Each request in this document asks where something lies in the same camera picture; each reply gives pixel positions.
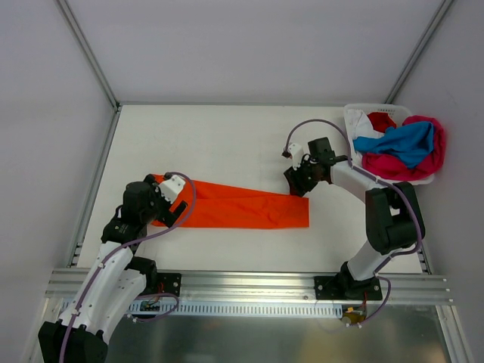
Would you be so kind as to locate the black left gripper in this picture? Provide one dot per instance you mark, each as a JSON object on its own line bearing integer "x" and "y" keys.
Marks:
{"x": 166, "y": 213}

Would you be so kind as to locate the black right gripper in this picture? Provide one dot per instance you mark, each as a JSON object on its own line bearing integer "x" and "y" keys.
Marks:
{"x": 301, "y": 178}

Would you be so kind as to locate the orange t shirt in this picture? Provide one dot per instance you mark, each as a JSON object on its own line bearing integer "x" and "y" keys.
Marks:
{"x": 224, "y": 206}

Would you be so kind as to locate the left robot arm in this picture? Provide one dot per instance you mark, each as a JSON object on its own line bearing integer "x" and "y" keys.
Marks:
{"x": 118, "y": 277}

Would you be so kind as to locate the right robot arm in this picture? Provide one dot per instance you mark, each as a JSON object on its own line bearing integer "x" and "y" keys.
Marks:
{"x": 393, "y": 220}

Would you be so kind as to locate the white plastic laundry basket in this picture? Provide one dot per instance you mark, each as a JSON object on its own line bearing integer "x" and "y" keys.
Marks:
{"x": 397, "y": 113}

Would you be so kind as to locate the white t shirt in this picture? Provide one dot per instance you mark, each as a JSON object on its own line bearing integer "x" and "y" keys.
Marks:
{"x": 359, "y": 125}

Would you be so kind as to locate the magenta pink t shirt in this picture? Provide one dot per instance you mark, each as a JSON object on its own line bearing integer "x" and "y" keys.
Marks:
{"x": 429, "y": 166}

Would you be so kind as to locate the red t shirt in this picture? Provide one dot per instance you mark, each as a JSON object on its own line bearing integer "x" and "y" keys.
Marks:
{"x": 381, "y": 121}

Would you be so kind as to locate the blue t shirt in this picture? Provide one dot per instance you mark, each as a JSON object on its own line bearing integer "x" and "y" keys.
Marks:
{"x": 408, "y": 144}

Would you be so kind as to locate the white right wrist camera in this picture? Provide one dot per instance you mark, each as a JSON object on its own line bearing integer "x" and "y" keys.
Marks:
{"x": 295, "y": 153}

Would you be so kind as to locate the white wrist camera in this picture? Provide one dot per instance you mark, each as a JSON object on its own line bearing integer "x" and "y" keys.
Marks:
{"x": 295, "y": 153}
{"x": 171, "y": 186}

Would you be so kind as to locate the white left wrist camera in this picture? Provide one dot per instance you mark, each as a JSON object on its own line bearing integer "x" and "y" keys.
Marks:
{"x": 171, "y": 186}

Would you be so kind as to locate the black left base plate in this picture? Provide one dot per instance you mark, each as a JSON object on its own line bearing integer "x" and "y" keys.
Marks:
{"x": 168, "y": 283}

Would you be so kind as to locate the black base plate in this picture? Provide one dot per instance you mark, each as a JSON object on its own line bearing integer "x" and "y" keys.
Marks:
{"x": 168, "y": 283}
{"x": 337, "y": 288}

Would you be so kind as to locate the white slotted cable duct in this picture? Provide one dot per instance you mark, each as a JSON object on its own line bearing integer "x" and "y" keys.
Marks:
{"x": 238, "y": 309}

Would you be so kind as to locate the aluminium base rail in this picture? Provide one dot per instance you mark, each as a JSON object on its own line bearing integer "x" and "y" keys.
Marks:
{"x": 279, "y": 287}

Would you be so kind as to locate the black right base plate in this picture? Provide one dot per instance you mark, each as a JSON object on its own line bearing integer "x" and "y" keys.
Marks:
{"x": 337, "y": 288}

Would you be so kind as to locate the aluminium frame post left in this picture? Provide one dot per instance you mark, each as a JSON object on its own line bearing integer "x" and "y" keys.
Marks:
{"x": 87, "y": 52}

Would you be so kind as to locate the aluminium frame post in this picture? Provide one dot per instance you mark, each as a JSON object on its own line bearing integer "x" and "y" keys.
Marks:
{"x": 426, "y": 37}
{"x": 87, "y": 52}

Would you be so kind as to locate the aluminium frame post right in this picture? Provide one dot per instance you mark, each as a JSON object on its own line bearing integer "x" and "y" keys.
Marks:
{"x": 426, "y": 37}

